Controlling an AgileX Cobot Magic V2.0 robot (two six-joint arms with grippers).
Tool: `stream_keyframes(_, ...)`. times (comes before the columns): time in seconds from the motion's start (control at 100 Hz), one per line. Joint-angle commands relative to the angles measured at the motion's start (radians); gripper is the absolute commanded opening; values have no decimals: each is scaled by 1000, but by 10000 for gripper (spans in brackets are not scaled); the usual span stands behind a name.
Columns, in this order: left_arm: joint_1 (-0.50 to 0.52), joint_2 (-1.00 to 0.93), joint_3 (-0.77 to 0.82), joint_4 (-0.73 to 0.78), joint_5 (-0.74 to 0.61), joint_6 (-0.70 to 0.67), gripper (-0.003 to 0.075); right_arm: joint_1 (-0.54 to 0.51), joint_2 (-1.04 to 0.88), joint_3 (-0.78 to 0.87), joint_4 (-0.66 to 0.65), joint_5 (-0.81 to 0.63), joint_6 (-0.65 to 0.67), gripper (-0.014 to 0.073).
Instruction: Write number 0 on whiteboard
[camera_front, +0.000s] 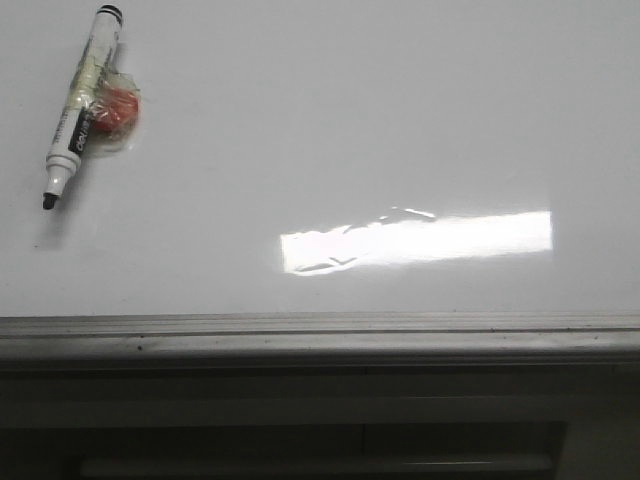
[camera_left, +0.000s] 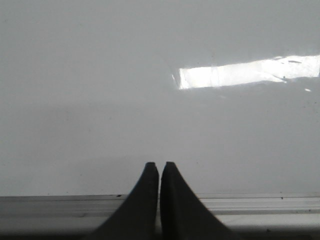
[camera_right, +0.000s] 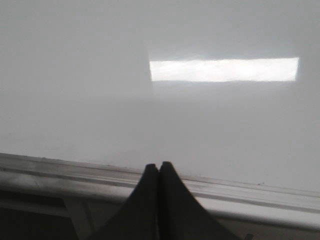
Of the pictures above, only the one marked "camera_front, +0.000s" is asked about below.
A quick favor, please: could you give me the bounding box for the red magnet taped to marker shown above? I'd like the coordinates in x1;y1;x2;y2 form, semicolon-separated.
87;72;142;157

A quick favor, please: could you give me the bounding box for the white black whiteboard marker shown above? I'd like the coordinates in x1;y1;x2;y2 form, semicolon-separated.
43;4;123;210

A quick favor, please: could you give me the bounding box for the white whiteboard surface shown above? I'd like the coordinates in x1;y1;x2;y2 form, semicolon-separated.
1;1;639;316

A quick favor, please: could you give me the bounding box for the grey aluminium whiteboard frame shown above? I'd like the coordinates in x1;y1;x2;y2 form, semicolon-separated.
1;312;639;479

